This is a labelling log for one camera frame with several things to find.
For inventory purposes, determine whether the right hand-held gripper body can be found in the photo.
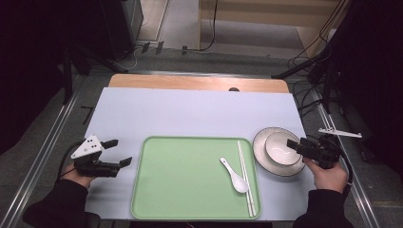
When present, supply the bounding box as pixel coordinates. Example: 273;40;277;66
300;127;363;170

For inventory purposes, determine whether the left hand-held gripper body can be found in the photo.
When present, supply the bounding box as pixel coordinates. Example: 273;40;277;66
69;134;122;179

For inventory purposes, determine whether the white bowl with dark rim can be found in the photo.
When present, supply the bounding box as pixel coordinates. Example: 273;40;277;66
264;131;302;167

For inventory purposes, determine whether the white plate with dark rim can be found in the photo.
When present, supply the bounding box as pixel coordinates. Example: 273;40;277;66
252;126;307;178

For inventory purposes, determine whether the light green plastic tray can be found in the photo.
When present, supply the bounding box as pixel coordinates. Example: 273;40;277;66
130;136;262;221

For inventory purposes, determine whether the white chopstick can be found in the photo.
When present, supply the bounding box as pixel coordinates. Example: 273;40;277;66
237;141;254;219
239;140;257;218

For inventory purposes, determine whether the white ceramic spoon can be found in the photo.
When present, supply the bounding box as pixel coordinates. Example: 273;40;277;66
219;157;250;194

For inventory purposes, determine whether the person's right hand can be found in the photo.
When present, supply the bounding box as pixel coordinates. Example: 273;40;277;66
303;157;349;195

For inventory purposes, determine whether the person's left hand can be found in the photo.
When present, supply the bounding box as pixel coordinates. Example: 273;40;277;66
60;163;96;188

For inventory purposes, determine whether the black metal stand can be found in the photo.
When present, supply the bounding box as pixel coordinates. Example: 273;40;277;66
61;44;122;106
271;47;337;115

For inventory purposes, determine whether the pale lilac table board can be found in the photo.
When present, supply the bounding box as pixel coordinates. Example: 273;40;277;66
85;87;317;221

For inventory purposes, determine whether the black curtain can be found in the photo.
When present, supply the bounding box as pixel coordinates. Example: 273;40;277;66
0;0;106;156
329;0;403;179

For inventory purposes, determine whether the wooden table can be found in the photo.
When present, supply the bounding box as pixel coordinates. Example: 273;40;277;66
107;73;290;94

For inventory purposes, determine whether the black cabinet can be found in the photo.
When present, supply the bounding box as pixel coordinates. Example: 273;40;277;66
100;0;144;63

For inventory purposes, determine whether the light wooden furniture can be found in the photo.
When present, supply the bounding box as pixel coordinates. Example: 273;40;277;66
197;0;345;59

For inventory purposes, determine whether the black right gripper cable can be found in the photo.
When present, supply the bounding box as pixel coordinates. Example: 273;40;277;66
337;151;355;195

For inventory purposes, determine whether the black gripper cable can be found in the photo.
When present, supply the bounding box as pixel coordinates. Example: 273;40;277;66
337;151;355;195
54;141;85;188

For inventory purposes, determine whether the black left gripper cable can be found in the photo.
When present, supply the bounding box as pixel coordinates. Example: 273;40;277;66
54;141;85;188

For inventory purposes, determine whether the black cable bundle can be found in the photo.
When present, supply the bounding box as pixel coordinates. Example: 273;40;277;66
286;0;350;119

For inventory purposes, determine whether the aluminium floor rail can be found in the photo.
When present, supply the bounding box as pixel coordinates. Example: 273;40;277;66
312;88;381;228
0;90;81;228

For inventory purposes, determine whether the white floor cable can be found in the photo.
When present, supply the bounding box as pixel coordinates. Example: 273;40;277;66
113;46;142;71

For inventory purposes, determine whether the black hanging cable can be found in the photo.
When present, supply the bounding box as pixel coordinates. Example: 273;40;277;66
182;0;221;53

